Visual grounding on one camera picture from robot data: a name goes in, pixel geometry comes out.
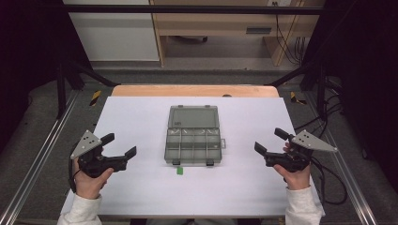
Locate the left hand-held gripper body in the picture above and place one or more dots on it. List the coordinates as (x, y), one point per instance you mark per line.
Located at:
(94, 162)

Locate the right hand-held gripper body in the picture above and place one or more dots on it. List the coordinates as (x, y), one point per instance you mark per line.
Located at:
(291, 159)

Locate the person's right hand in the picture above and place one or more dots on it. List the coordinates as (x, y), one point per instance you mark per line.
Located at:
(297, 179)

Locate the person's left hand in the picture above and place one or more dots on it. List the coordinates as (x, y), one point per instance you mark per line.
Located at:
(89, 186)

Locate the yellow clamp right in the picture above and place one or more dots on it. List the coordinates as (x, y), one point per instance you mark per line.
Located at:
(295, 98)

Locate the white table mat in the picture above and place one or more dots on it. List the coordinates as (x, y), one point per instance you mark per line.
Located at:
(241, 181)

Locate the small green block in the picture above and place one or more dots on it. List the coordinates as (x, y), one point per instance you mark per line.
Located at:
(180, 170)

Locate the black metal stand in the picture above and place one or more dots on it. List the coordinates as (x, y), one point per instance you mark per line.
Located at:
(321, 93)
(61, 93)

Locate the clear grey plastic organiser box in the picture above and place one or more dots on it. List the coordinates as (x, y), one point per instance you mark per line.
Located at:
(193, 143)

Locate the white cabinet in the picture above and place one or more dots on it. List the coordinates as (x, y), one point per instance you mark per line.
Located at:
(115, 37)

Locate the black curtain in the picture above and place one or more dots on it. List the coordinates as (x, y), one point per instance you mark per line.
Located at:
(28, 47)
(366, 62)

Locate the wooden desk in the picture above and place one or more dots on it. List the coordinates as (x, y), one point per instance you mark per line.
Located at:
(216, 25)

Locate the aluminium floor rail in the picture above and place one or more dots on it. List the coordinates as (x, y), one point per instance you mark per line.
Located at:
(350, 175)
(40, 156)

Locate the black horizontal frame bar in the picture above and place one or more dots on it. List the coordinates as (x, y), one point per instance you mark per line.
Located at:
(187, 9)

